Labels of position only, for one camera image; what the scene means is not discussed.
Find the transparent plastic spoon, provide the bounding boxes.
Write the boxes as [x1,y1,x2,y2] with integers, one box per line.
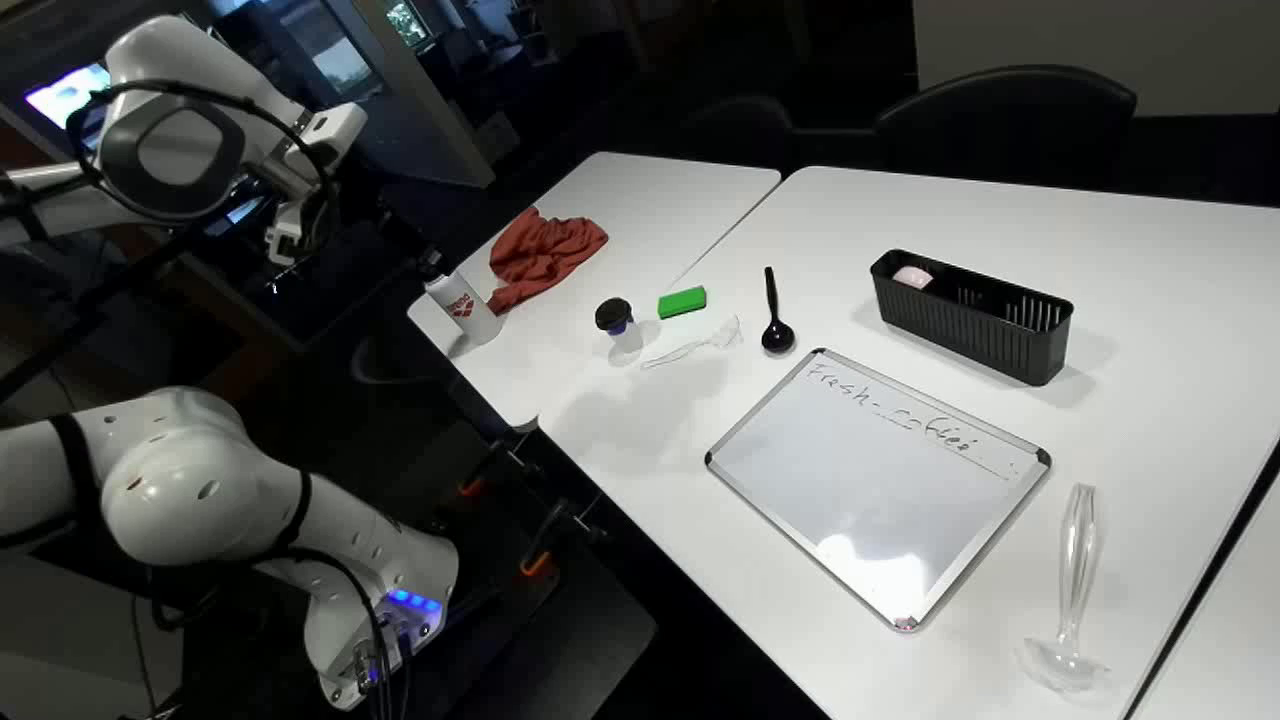
[609,322,739,368]
[1022,485,1108,695]

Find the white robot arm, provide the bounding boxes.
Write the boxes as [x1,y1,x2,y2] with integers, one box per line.
[0,17,459,711]

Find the black plastic spoon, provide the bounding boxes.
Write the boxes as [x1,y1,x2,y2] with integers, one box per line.
[761,272,798,355]

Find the pink object in rack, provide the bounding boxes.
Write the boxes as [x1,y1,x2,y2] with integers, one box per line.
[893,266,936,294]

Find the black plastic rack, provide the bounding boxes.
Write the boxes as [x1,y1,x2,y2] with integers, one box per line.
[870,250,1073,388]

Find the small jar with black lid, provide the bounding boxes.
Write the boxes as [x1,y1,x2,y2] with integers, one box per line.
[597,295,638,337]

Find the green rectangular block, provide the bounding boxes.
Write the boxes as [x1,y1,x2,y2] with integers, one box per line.
[655,286,710,322]

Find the red cloth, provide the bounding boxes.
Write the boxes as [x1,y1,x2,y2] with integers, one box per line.
[488,207,609,317]

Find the white cup with red print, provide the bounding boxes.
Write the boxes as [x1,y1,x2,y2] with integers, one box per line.
[430,276,476,322]

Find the orange clamp on table edge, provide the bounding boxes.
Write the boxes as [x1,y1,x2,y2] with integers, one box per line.
[517,499,602,580]

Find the black office chair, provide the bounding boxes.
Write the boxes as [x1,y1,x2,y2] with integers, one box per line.
[873,63,1136,172]

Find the small whiteboard with metal frame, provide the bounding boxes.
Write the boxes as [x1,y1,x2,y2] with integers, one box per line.
[705,347,1051,631]

